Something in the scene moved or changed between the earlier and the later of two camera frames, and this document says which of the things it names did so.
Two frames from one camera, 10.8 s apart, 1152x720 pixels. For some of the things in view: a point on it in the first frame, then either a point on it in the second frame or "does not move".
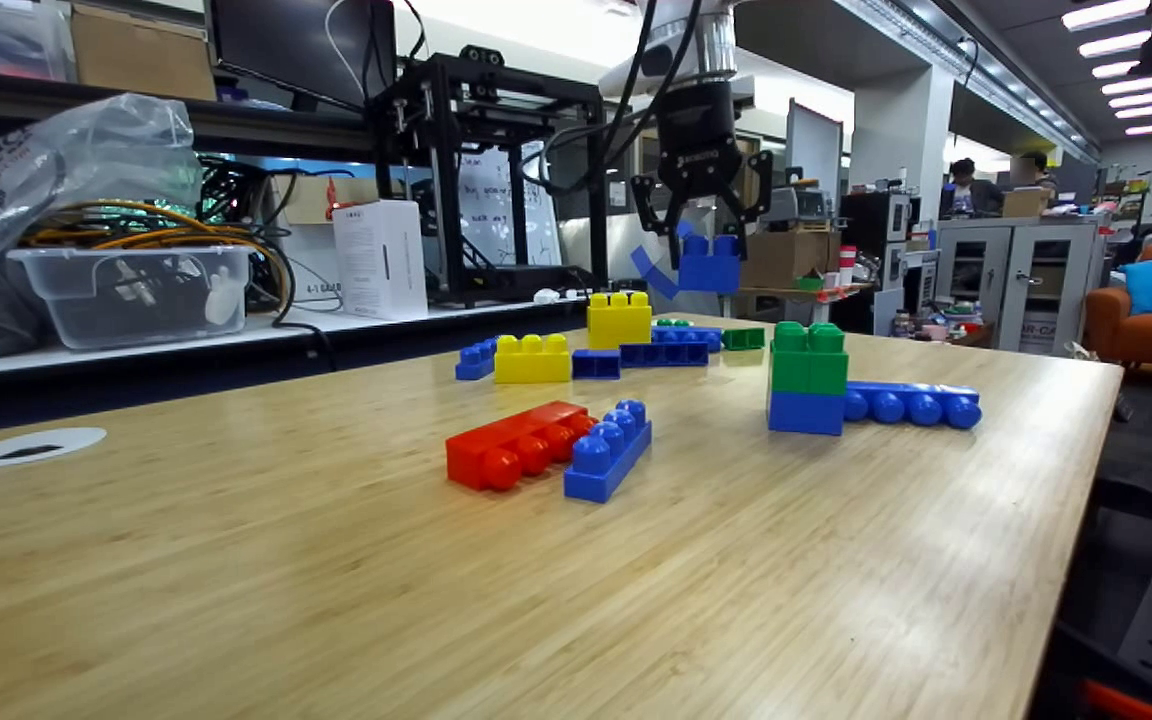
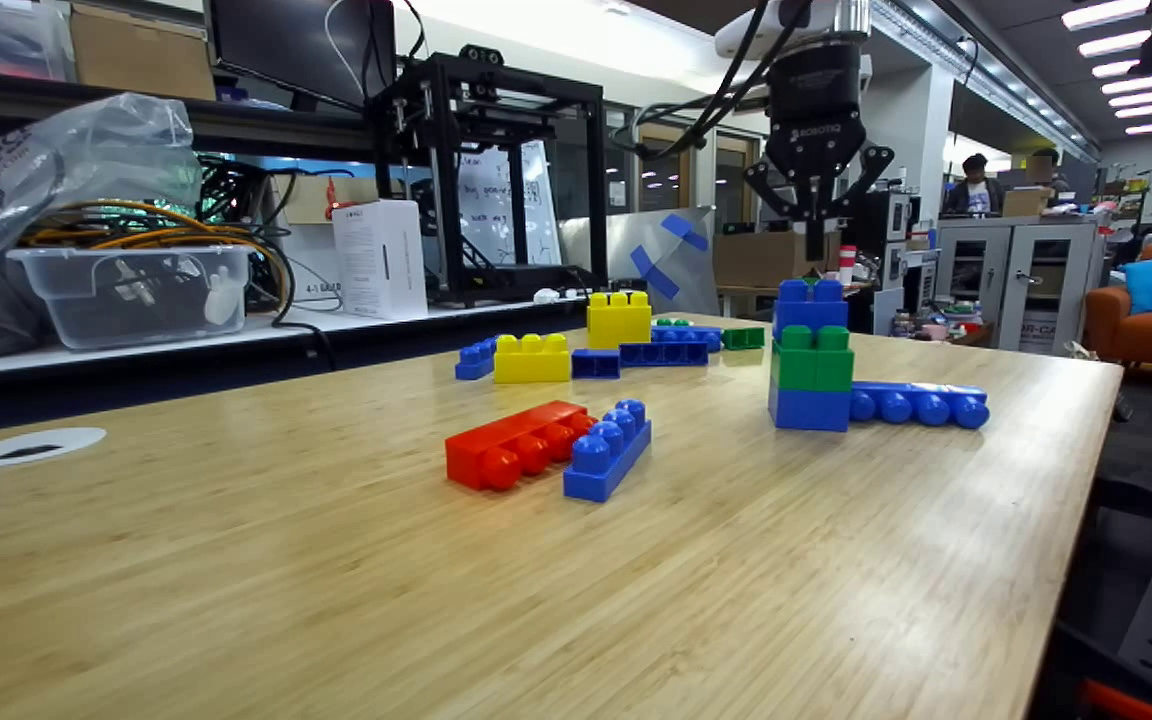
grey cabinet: x=1029 y=280 does not move
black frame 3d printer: x=508 y=165 does not move
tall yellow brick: x=618 y=317 does not move
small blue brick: x=710 y=262 → x=811 y=301
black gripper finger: x=661 y=219 → x=786 y=194
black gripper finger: x=735 y=212 → x=858 y=180
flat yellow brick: x=535 y=358 does not move
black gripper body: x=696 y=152 → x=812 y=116
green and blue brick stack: x=805 y=379 does not move
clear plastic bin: x=141 y=293 does not move
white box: x=379 y=259 does not move
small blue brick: x=477 y=362 does not move
